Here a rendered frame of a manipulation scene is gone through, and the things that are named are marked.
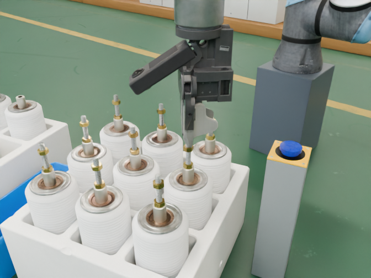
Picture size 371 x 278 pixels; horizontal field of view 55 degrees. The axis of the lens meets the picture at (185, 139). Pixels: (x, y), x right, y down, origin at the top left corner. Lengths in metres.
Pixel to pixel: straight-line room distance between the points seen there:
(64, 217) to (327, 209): 0.70
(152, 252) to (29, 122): 0.58
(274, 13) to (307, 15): 1.71
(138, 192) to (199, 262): 0.19
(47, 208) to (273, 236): 0.44
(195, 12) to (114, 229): 0.38
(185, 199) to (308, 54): 0.64
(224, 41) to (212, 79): 0.06
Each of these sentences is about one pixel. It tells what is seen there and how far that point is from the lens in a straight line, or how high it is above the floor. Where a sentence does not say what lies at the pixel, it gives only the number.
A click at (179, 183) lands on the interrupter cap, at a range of 0.68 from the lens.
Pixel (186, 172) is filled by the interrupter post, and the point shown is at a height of 0.28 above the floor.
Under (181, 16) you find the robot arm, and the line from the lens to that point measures 0.54.
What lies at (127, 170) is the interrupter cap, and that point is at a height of 0.25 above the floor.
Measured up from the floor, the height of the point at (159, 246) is 0.23.
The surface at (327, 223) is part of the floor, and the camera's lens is 1.04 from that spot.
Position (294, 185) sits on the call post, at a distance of 0.68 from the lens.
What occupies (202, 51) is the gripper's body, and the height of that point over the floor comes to 0.51.
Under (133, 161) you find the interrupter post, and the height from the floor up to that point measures 0.27.
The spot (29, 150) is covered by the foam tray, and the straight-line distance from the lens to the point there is 1.02.
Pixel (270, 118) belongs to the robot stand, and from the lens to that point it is 1.19.
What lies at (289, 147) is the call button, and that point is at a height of 0.33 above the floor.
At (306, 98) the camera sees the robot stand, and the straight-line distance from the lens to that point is 1.11.
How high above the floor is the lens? 0.67
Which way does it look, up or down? 30 degrees down
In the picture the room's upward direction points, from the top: straight up
